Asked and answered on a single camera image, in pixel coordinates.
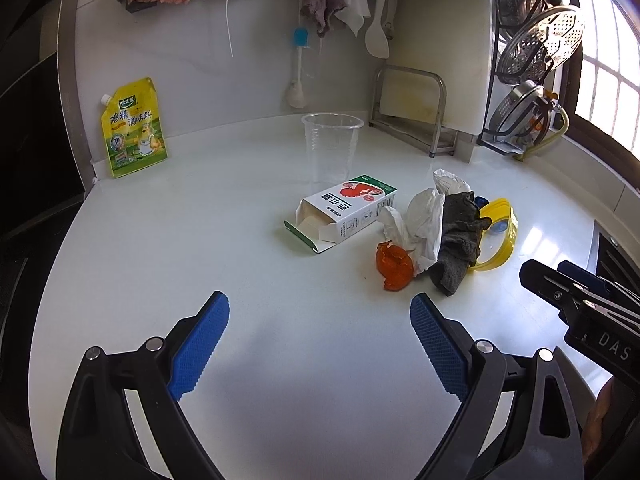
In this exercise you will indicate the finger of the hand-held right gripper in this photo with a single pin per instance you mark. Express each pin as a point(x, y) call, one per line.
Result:
point(580, 275)
point(540, 277)

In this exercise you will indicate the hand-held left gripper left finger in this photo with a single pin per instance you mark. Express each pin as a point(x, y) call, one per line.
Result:
point(200, 345)

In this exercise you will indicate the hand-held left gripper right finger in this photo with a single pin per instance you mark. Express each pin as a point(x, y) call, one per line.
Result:
point(435, 345)

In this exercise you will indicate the orange peel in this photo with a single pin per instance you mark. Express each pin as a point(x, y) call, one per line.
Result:
point(395, 265)

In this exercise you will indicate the dark grey cloth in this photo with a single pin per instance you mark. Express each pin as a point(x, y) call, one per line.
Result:
point(457, 240)

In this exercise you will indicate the white tissue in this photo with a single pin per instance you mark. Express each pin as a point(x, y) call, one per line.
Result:
point(395, 225)
point(425, 220)

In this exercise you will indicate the clear plastic bag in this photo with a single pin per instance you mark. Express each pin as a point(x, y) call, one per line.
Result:
point(450, 180)

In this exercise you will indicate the white green carton box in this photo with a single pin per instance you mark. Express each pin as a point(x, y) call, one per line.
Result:
point(345, 205)

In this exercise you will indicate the person's right forearm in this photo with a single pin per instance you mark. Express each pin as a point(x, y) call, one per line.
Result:
point(602, 420)

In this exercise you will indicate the small blue plastic piece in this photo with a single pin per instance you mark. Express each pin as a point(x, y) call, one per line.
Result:
point(481, 201)

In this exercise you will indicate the small steel pot lid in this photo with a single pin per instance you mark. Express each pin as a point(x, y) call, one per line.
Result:
point(515, 110)

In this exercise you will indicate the window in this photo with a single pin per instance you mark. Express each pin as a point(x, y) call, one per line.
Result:
point(610, 85)

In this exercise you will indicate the metal cutting board holder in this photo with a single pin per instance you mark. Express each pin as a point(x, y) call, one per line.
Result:
point(442, 95)

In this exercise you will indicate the clear plastic cup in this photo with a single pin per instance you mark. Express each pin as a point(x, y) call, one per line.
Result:
point(330, 150)

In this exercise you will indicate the small stained cutting board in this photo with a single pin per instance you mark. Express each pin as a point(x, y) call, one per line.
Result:
point(410, 95)

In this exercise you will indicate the yellow seasoning pouch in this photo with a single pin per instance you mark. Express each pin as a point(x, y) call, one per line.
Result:
point(135, 130)

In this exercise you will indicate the perforated steel steamer plate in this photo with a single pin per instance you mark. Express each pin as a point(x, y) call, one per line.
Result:
point(550, 35)

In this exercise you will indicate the large white cutting board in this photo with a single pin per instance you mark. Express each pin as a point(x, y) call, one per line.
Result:
point(445, 35)

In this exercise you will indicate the black kitchen appliance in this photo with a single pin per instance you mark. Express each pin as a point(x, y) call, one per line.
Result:
point(35, 135)

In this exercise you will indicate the white rice paddle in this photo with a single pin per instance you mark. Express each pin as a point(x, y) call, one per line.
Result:
point(376, 35)

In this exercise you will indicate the small white plastic utensil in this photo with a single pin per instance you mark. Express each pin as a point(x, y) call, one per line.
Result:
point(392, 15)

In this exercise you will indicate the blue white bottle brush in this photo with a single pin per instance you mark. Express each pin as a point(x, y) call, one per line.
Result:
point(299, 40)

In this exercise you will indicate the thin white stick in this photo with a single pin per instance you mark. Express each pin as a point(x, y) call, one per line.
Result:
point(229, 25)

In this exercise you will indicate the white hanging cloth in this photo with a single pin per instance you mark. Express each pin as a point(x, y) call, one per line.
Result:
point(352, 5)

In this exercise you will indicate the purple grey hanging cloth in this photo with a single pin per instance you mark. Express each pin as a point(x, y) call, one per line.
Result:
point(320, 0)

